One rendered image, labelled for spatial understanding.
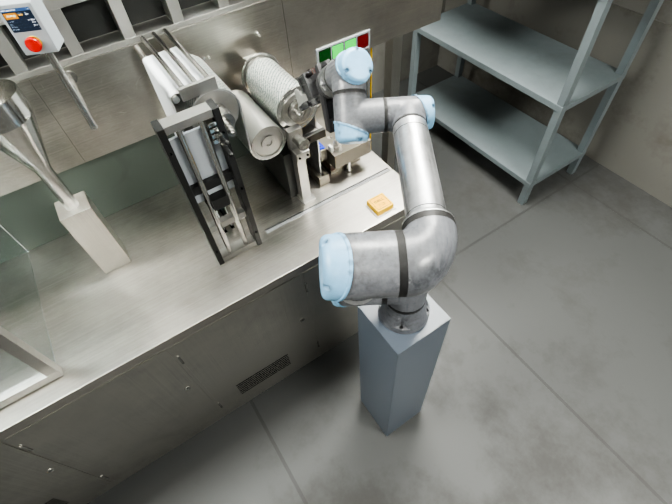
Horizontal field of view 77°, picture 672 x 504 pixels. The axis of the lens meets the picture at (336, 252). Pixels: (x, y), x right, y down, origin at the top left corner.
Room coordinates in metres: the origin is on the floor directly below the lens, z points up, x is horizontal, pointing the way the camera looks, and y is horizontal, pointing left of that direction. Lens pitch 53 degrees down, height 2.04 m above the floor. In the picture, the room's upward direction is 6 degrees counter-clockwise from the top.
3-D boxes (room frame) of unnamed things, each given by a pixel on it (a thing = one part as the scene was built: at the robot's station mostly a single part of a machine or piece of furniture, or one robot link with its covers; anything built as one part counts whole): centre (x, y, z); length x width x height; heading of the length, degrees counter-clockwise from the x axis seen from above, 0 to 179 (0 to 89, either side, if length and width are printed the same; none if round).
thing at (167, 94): (1.16, 0.45, 1.17); 0.34 x 0.05 x 0.54; 29
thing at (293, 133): (1.13, 0.09, 1.05); 0.06 x 0.05 x 0.31; 29
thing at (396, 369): (0.62, -0.18, 0.45); 0.20 x 0.20 x 0.90; 29
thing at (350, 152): (1.41, 0.00, 1.00); 0.40 x 0.16 x 0.06; 29
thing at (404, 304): (0.62, -0.18, 1.07); 0.13 x 0.12 x 0.14; 87
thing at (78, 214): (0.93, 0.76, 1.19); 0.14 x 0.14 x 0.57
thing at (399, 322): (0.62, -0.18, 0.95); 0.15 x 0.15 x 0.10
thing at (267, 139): (1.23, 0.24, 1.18); 0.26 x 0.12 x 0.12; 29
